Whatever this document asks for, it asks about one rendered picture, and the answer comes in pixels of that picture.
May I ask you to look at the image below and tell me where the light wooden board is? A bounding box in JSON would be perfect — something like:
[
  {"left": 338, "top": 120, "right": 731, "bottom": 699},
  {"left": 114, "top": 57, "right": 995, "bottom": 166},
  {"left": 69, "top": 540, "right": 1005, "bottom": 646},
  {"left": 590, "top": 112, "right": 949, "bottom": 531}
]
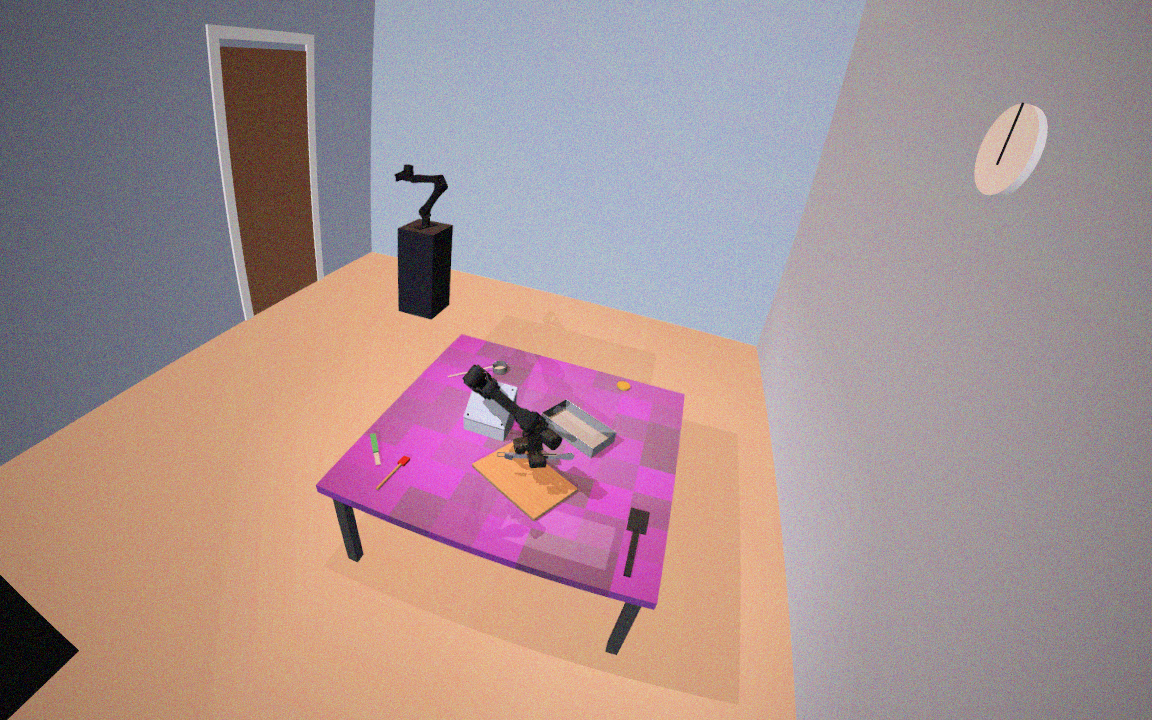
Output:
[{"left": 472, "top": 442, "right": 578, "bottom": 521}]

